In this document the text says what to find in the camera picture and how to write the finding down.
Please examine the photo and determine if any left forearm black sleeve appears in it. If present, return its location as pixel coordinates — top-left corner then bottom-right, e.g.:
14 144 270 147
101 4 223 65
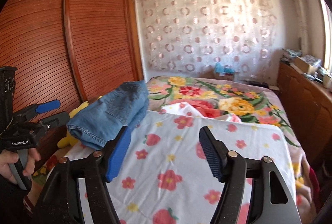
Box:
0 176 33 224

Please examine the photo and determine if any person's left hand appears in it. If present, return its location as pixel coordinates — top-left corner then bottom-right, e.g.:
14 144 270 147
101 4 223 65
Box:
0 147 42 185

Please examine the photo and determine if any yellow plush toy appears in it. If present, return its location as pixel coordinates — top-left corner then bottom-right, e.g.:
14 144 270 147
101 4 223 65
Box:
57 95 102 149

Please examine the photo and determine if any white floral bed sheet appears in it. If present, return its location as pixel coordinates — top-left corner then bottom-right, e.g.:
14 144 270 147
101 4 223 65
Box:
107 106 295 223

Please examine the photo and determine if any pink floral blanket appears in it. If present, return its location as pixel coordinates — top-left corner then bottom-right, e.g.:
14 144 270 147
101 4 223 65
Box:
34 76 316 223

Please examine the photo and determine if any brown louvered wardrobe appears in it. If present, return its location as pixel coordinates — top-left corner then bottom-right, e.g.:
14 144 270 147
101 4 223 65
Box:
0 0 145 162

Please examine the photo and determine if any blue item behind bed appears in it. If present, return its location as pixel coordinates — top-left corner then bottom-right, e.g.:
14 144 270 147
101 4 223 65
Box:
214 62 235 76

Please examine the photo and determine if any wooden side cabinet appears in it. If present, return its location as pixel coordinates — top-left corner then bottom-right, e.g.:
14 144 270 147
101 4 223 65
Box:
277 63 331 167

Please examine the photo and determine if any red blanket edge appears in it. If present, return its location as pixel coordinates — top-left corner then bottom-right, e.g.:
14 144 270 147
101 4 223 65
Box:
309 167 320 209

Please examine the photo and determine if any circle patterned sheer curtain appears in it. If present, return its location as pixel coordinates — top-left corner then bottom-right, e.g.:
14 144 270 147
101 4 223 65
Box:
136 0 277 82

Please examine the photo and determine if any cardboard box on cabinet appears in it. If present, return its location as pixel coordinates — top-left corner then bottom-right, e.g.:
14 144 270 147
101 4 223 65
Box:
293 57 320 75

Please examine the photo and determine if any wooden window frame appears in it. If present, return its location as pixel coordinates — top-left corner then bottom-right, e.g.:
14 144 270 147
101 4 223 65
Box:
320 0 332 71

